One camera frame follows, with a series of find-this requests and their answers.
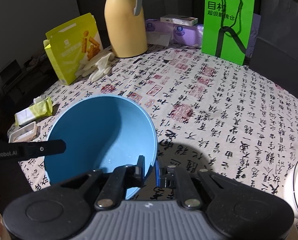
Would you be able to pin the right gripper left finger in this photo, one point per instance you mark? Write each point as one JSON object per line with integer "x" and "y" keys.
{"x": 121, "y": 179}

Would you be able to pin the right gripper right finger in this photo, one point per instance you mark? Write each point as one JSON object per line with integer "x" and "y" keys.
{"x": 178, "y": 179}

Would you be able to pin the blue bowl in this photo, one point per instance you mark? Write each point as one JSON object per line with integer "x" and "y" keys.
{"x": 101, "y": 132}

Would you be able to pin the small white tray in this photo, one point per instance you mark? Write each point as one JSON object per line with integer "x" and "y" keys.
{"x": 25, "y": 133}

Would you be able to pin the green snack wrapper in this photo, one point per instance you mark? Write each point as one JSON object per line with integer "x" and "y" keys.
{"x": 40, "y": 108}

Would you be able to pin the white rubber gloves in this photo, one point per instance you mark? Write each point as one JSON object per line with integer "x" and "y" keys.
{"x": 96, "y": 67}

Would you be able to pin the yellow snack box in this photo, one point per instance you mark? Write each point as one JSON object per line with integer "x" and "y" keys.
{"x": 70, "y": 46}

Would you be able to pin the purple tissue pack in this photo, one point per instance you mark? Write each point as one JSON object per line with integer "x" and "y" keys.
{"x": 164, "y": 34}

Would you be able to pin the small white box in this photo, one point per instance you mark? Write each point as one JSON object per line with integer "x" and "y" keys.
{"x": 179, "y": 19}

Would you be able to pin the black paper bag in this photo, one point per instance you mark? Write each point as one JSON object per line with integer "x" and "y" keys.
{"x": 275, "y": 55}

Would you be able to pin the yellow thermos jug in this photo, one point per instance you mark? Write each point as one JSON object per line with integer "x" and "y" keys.
{"x": 125, "y": 24}

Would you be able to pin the green paper bag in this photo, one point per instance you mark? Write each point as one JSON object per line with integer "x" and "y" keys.
{"x": 227, "y": 27}

